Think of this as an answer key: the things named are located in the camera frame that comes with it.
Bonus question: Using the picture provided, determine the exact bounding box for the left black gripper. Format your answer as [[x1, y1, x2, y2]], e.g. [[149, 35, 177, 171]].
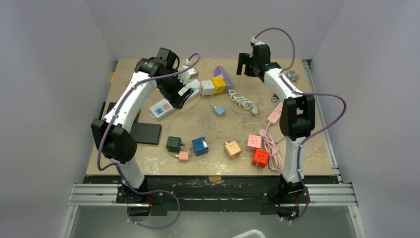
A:
[[157, 69, 193, 109]]

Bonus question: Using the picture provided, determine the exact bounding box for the white cube adapter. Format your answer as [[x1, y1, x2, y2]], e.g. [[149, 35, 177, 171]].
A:
[[200, 80, 215, 96]]

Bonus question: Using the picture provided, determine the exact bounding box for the purple socket base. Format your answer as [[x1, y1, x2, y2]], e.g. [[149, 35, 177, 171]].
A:
[[213, 65, 233, 92]]

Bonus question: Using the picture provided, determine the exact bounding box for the white power strip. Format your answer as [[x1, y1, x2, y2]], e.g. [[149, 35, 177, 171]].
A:
[[150, 79, 202, 121]]

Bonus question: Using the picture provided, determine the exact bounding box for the yellow cube adapter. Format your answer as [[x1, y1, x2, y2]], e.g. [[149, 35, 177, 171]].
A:
[[211, 77, 227, 94]]

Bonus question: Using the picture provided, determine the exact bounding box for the light blue USB charger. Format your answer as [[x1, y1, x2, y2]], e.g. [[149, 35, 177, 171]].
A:
[[214, 106, 226, 117]]

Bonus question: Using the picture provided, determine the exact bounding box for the green cube adapter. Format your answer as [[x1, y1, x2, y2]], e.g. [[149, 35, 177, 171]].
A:
[[166, 136, 185, 153]]

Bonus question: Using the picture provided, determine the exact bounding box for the blue cube adapter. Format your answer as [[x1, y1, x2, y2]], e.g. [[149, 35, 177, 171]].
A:
[[192, 137, 209, 156]]

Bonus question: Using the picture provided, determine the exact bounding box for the red handled adjustable wrench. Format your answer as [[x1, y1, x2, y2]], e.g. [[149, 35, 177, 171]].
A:
[[271, 70, 299, 102]]

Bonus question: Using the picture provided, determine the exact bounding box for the black box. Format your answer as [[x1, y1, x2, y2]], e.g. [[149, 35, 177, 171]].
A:
[[130, 122, 162, 145], [105, 102, 116, 114]]

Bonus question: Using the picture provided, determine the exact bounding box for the small pink USB charger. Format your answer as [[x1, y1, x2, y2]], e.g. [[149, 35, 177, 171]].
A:
[[176, 151, 189, 162]]

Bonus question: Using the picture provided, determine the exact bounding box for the pink power strip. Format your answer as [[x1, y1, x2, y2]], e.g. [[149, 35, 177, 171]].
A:
[[267, 102, 283, 124]]

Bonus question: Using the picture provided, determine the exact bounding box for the orange cube adapter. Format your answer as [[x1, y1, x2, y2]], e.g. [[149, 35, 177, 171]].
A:
[[224, 140, 242, 159]]

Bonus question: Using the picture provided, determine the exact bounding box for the pink plug adapter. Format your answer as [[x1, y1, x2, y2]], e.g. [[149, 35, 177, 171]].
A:
[[246, 134, 262, 151]]

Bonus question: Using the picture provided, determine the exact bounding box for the red cube adapter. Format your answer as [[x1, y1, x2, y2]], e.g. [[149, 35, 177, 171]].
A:
[[251, 149, 269, 168]]

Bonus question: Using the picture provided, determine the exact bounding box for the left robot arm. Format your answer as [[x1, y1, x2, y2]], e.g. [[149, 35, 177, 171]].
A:
[[91, 48, 201, 203]]

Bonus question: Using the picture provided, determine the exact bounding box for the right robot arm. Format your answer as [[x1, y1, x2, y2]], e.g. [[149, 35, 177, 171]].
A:
[[237, 41, 315, 202]]

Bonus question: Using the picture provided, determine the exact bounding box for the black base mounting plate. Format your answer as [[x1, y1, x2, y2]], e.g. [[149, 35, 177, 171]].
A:
[[82, 176, 339, 217]]

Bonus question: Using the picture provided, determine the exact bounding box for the white coiled power cord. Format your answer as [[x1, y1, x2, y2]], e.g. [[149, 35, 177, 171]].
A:
[[227, 88, 259, 115]]

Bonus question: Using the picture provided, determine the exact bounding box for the light blue USB cable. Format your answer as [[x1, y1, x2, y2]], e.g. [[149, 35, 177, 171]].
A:
[[210, 84, 263, 140]]

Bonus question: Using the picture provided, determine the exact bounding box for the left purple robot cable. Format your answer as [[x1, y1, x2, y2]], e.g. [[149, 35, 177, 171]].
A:
[[96, 53, 202, 230]]

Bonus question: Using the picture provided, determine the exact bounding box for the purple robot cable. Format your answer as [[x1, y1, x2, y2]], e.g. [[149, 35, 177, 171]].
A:
[[254, 27, 347, 224], [96, 53, 202, 230]]

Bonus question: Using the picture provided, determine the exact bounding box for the pink coiled power cord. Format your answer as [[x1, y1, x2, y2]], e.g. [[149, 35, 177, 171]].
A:
[[258, 123, 284, 172]]

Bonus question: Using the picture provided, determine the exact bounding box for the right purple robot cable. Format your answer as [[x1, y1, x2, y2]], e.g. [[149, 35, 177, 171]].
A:
[[254, 27, 347, 224]]

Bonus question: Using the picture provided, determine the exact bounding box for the aluminium frame rail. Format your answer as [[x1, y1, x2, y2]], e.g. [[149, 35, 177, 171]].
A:
[[67, 184, 357, 207]]

